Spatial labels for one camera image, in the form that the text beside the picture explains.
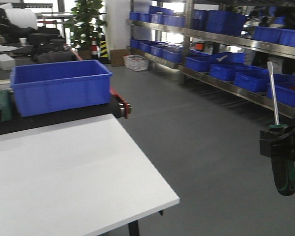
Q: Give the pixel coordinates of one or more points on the screwdriver green black handle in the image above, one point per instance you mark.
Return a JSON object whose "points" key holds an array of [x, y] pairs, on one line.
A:
{"points": [[280, 165]]}

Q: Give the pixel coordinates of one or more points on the white paper cup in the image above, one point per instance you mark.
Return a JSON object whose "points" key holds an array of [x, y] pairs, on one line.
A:
{"points": [[23, 41]]}

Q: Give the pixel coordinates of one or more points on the potted green plant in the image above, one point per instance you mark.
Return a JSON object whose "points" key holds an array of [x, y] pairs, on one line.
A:
{"points": [[87, 23]]}

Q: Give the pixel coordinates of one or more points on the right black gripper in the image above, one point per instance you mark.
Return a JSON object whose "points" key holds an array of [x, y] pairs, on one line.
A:
{"points": [[278, 143]]}

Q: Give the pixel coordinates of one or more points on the large blue plastic bin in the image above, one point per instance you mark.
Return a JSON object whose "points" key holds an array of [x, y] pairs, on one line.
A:
{"points": [[51, 87]]}

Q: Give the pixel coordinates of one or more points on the steel storage shelf rack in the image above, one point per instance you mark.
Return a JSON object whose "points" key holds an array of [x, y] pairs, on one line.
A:
{"points": [[220, 43]]}

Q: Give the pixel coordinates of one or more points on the dark brown jacket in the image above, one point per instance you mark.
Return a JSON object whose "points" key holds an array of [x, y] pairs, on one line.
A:
{"points": [[52, 52]]}

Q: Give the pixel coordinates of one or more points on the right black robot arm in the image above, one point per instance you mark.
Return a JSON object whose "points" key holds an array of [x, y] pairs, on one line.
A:
{"points": [[278, 141]]}

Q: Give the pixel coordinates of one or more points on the red conveyor end bracket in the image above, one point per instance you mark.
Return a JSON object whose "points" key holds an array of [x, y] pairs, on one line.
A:
{"points": [[124, 106]]}

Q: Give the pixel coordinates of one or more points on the brown cardboard box on floor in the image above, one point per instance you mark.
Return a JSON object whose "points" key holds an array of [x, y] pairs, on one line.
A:
{"points": [[117, 56]]}

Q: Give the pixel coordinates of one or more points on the green SATA tool case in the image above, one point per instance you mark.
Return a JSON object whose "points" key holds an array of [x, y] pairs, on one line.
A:
{"points": [[5, 105]]}

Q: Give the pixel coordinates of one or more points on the black yellow traffic cone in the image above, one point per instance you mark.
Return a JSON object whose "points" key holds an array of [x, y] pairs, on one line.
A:
{"points": [[103, 56]]}

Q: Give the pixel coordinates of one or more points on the white rectangular box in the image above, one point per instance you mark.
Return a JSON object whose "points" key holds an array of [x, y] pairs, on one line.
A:
{"points": [[6, 62]]}

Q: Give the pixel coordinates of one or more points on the red white traffic cone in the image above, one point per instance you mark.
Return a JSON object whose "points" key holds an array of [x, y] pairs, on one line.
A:
{"points": [[94, 52]]}

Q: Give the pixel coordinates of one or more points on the white wire basket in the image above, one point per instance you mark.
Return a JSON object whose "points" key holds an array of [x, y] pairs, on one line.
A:
{"points": [[135, 62]]}

